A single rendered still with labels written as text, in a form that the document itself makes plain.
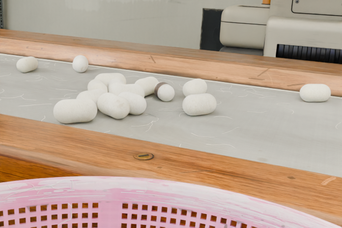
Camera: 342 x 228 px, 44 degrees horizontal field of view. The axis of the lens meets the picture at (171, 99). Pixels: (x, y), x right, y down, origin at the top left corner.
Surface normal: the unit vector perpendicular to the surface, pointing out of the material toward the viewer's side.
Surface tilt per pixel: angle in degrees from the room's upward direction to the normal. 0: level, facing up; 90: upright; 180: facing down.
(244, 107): 0
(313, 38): 98
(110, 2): 90
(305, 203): 1
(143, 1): 90
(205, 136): 0
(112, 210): 72
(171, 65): 45
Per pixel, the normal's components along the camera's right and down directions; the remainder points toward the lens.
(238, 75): -0.21, -0.52
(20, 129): 0.05, -0.96
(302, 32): -0.29, 0.37
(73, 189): 0.20, 0.00
